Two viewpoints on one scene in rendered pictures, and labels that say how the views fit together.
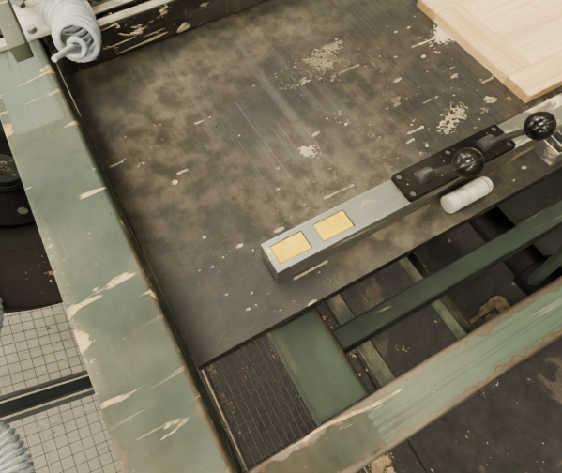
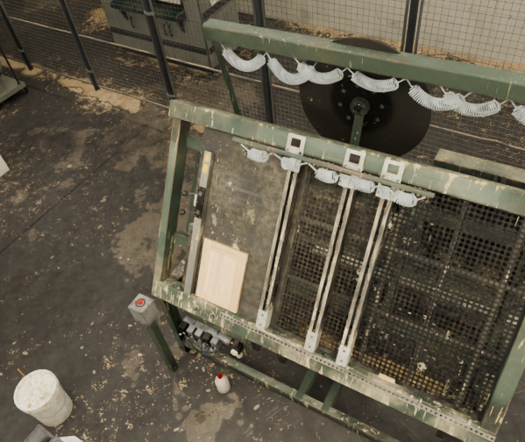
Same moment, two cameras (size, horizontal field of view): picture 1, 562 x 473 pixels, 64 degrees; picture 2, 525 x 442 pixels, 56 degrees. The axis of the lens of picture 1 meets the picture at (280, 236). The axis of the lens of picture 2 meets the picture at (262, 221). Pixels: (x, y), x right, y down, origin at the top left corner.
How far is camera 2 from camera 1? 268 cm
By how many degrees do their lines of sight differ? 49
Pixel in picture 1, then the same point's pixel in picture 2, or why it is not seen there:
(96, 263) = (217, 121)
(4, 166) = (358, 110)
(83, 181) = (236, 131)
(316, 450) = (176, 131)
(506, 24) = (223, 260)
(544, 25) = (217, 267)
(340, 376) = (191, 146)
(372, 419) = (174, 142)
